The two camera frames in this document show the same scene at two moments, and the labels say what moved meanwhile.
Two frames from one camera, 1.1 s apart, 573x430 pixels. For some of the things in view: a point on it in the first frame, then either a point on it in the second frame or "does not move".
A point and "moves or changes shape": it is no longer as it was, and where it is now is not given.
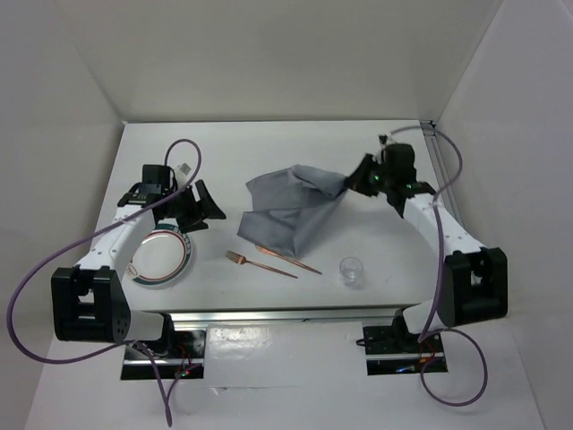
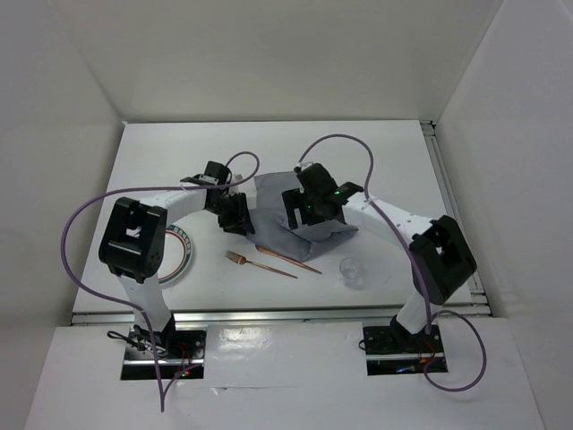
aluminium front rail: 289,316 does not move
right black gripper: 356,179 -> 295,199
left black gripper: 208,210 -> 240,219
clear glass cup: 351,270 does not move
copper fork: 242,260 does not move
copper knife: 270,252 does not move
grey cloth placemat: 290,207 moves or changes shape
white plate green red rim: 161,256 does not move
